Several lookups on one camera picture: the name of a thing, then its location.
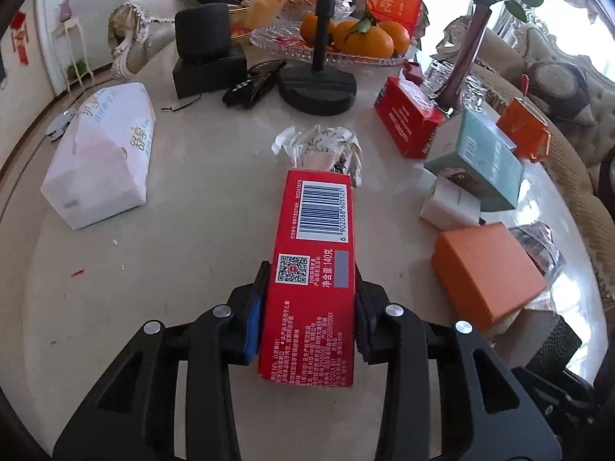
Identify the long red toothpaste box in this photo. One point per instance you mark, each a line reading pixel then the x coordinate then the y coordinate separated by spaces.
pixel 310 273

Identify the sofa with brown cover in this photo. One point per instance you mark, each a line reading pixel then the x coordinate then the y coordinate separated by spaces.
pixel 567 163

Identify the ornate white coffee table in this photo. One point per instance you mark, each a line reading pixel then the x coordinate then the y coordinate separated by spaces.
pixel 192 249

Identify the red wall decoration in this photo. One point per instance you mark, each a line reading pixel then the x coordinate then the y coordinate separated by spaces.
pixel 20 38

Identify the ornate white tufted sofa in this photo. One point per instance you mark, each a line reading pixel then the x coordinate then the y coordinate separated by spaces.
pixel 144 14

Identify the black remote control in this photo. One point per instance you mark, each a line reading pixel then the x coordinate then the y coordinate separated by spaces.
pixel 252 84

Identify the crumpled silver foil wrapper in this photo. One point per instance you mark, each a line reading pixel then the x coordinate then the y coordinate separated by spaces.
pixel 538 247

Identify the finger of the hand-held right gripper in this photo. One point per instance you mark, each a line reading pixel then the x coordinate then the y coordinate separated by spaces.
pixel 555 345

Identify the flat black box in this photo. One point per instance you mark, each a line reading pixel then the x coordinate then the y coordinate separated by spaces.
pixel 209 74

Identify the crumpled white printed wrapper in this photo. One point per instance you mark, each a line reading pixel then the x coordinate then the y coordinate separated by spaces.
pixel 322 146

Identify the dark purple vase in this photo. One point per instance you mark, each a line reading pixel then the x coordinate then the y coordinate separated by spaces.
pixel 463 62

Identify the small red packet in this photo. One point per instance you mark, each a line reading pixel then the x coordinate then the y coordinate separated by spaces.
pixel 413 72

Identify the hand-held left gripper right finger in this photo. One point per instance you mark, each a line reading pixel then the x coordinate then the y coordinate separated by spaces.
pixel 367 336

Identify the flat orange box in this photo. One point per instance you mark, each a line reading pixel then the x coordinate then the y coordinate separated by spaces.
pixel 487 269

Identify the clear drinking glass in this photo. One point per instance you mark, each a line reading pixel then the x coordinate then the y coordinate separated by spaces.
pixel 473 93
pixel 439 77

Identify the small white box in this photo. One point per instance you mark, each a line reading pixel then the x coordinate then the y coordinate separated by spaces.
pixel 449 204

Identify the white tissue pack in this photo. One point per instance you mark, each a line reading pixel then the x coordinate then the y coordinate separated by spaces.
pixel 101 153

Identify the white floor device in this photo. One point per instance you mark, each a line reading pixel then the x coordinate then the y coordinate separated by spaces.
pixel 60 125

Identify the teal box with picture end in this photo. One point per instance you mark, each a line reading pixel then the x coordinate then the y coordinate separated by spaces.
pixel 485 163

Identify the white side table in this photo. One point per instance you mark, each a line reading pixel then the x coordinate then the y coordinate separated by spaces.
pixel 72 50

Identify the black phone stand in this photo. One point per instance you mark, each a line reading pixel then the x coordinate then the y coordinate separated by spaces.
pixel 317 84

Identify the red box with white print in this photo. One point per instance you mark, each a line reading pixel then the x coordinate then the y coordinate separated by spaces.
pixel 408 115

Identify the clear glass fruit tray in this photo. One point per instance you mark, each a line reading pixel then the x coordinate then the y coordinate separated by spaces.
pixel 274 41

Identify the small purple vase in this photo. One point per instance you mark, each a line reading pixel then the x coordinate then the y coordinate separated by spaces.
pixel 65 10

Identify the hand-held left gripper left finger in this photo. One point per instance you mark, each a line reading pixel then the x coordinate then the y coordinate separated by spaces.
pixel 252 331

